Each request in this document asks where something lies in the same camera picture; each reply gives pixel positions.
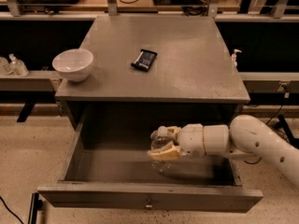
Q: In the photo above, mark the open grey top drawer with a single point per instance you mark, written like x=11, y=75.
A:
x=108, y=167

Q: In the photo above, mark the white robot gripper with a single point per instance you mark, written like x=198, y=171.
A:
x=191, y=139

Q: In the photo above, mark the clear sanitizer bottle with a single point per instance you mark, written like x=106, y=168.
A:
x=18, y=66

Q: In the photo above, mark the white ceramic bowl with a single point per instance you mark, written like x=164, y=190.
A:
x=74, y=64

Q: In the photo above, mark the black metal stand leg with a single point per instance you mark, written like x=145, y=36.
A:
x=35, y=205

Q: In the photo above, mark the clear round bottle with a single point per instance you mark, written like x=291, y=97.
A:
x=5, y=66

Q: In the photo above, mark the black snack bar packet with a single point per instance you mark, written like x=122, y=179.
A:
x=144, y=60

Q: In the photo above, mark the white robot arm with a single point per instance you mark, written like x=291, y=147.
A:
x=244, y=137

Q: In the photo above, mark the white pump dispenser bottle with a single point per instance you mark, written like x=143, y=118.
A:
x=234, y=56

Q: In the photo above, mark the metal drawer knob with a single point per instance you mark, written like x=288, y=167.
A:
x=148, y=205

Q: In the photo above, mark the grey wooden cabinet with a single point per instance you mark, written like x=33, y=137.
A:
x=193, y=64

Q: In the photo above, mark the clear plastic water bottle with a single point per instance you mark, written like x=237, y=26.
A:
x=159, y=139

